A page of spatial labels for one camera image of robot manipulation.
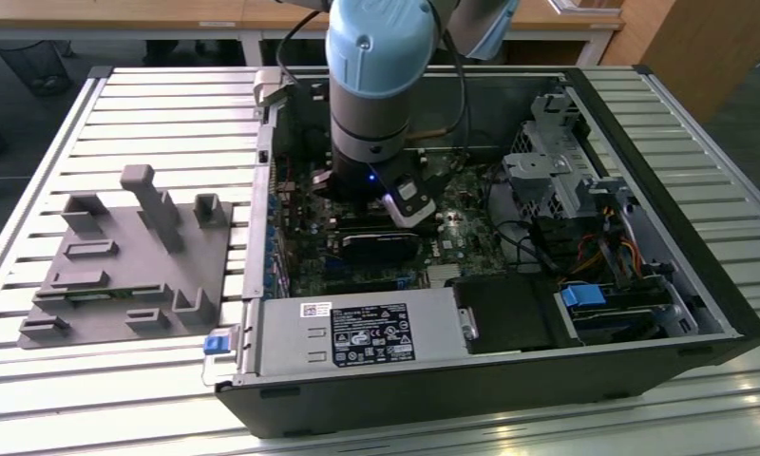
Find black graphics card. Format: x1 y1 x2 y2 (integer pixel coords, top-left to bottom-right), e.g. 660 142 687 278
339 229 423 265

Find green motherboard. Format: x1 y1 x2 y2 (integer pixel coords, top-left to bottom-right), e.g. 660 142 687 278
268 145 534 298

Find small silver heat sink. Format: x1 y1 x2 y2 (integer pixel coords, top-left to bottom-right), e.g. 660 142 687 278
425 265 461 287

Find silver metal drive cage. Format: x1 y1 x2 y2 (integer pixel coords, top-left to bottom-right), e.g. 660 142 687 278
499 92 642 222

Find silver power supply with label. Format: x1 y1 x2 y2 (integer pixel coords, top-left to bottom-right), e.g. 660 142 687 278
252 288 471 379

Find black plastic shroud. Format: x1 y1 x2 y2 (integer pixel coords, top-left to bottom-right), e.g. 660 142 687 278
449 274 579 355

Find grey plastic parts rack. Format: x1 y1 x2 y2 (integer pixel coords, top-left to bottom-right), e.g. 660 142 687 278
14 163 236 352

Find blue case latch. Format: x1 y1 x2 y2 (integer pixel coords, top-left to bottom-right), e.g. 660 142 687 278
203 333 232 357

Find blue disk carrier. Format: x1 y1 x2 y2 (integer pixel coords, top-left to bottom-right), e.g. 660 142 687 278
560 283 607 312

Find wooden desk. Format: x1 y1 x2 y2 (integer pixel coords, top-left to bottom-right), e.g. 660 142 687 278
0 0 626 67

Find green RAM stick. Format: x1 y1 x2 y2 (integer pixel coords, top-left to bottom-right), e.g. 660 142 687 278
67 292 136 302

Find black open PC case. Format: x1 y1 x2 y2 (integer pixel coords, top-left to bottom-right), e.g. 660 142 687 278
212 65 760 441

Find white paper tray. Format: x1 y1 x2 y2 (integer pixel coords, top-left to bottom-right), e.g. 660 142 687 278
547 0 626 16

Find black mesh waste bin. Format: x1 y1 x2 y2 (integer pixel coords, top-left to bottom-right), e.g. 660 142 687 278
0 40 76 97

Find wooden cabinet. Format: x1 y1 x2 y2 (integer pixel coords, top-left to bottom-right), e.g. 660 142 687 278
598 0 760 123

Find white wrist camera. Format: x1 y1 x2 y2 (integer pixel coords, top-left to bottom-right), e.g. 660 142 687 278
379 177 437 231

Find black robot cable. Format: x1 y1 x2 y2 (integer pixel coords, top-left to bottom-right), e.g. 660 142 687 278
275 9 471 161

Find coloured wire bundle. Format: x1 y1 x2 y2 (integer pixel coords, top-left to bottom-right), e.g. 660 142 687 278
567 231 647 282

